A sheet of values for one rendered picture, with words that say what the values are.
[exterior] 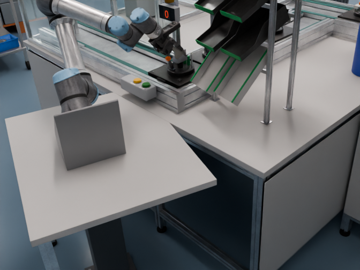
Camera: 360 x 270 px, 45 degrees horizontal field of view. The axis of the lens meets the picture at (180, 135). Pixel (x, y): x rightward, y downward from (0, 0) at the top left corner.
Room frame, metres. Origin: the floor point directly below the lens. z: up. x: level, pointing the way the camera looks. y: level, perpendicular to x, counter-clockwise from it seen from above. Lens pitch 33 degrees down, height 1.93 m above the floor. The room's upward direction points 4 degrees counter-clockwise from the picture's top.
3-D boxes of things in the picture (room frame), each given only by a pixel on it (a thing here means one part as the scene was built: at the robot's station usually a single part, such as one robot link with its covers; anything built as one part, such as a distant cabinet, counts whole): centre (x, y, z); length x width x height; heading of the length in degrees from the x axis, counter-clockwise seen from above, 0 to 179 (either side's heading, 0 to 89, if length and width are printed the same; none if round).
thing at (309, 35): (2.37, -0.39, 0.91); 1.24 x 0.33 x 0.10; 130
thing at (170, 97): (2.17, 0.27, 0.91); 0.89 x 0.06 x 0.11; 40
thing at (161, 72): (2.06, -0.03, 0.96); 0.24 x 0.24 x 0.02; 40
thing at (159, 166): (1.59, 0.36, 0.84); 0.90 x 0.70 x 0.03; 22
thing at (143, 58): (2.31, 0.15, 0.91); 0.84 x 0.28 x 0.10; 40
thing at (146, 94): (1.99, 0.19, 0.93); 0.21 x 0.07 x 0.06; 40
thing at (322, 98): (2.35, -0.36, 0.85); 1.50 x 1.41 x 0.03; 40
